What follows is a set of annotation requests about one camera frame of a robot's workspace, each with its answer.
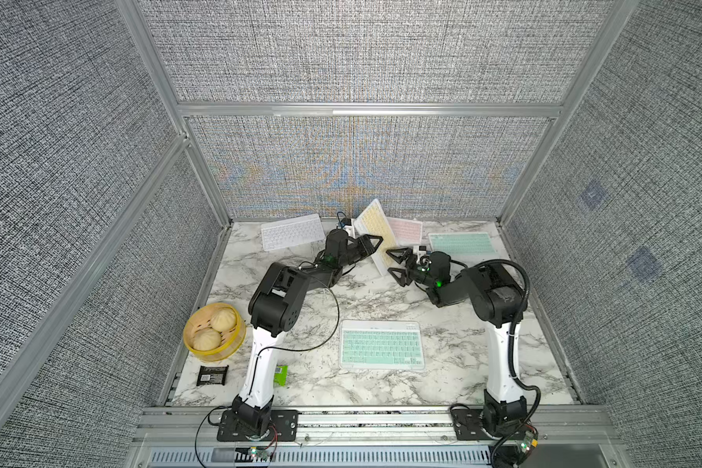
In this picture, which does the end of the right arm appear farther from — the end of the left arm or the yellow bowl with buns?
the yellow bowl with buns

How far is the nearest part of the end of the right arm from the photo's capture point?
2.87 ft

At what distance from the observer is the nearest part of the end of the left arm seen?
85cm
